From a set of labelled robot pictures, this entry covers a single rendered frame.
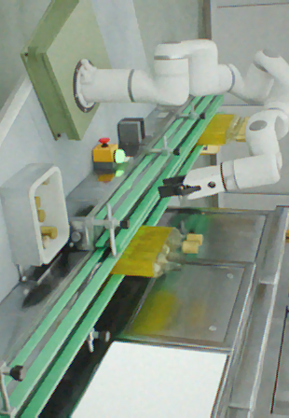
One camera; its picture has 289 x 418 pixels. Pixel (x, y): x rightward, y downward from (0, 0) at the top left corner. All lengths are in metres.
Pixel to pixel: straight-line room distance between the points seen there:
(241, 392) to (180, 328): 0.30
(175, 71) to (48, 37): 0.35
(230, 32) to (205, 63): 5.85
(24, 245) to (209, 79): 0.68
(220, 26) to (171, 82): 5.94
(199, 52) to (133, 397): 0.92
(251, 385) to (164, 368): 0.22
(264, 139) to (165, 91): 0.32
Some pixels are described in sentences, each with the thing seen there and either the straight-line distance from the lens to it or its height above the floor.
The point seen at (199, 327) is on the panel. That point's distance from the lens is 1.70.
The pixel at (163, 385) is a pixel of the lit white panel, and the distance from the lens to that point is 1.51.
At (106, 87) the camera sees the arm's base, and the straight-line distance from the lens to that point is 1.72.
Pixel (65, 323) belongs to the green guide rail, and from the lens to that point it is 1.48.
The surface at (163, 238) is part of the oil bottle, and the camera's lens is 1.83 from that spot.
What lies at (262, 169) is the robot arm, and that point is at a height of 1.38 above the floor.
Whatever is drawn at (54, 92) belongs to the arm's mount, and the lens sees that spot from 1.69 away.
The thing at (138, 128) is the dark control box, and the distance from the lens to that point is 2.29.
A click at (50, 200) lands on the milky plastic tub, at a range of 1.67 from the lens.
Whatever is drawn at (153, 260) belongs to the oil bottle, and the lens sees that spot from 1.72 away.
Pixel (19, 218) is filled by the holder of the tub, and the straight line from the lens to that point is 1.55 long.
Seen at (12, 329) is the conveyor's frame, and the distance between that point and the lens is 1.46.
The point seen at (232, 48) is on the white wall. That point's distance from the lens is 7.59.
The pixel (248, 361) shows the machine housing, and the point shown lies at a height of 1.36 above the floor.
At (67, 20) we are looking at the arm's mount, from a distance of 1.72.
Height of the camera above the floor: 1.54
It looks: 17 degrees down
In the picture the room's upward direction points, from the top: 93 degrees clockwise
